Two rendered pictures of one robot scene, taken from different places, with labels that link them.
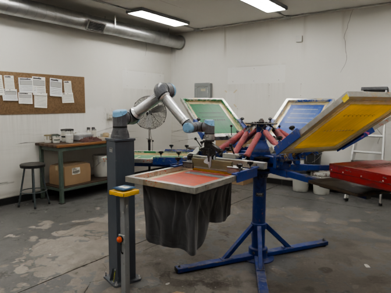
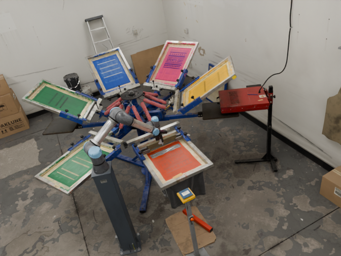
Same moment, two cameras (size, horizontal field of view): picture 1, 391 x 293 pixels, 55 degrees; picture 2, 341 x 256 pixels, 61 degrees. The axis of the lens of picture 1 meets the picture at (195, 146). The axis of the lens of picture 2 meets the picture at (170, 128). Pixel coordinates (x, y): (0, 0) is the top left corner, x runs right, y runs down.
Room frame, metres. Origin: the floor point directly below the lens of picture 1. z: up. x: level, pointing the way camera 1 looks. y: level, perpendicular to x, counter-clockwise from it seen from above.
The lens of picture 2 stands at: (1.20, 2.01, 2.93)
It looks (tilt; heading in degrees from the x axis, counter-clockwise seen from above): 33 degrees down; 304
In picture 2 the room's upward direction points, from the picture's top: 11 degrees counter-clockwise
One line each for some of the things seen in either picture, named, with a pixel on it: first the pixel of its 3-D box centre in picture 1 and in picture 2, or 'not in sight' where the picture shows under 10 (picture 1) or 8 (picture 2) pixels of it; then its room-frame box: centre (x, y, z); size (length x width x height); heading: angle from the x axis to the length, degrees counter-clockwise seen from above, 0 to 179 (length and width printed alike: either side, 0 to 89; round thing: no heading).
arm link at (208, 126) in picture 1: (209, 127); (155, 122); (2.82, -0.10, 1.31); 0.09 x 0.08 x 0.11; 64
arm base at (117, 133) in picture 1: (120, 132); (99, 164); (3.03, 0.61, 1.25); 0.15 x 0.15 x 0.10
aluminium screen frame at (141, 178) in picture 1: (194, 175); (170, 156); (2.63, 0.01, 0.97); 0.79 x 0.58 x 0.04; 144
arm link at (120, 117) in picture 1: (120, 117); (95, 154); (3.03, 0.61, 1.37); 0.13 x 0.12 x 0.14; 154
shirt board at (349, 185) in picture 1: (308, 178); (186, 115); (2.87, -0.89, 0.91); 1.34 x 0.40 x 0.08; 24
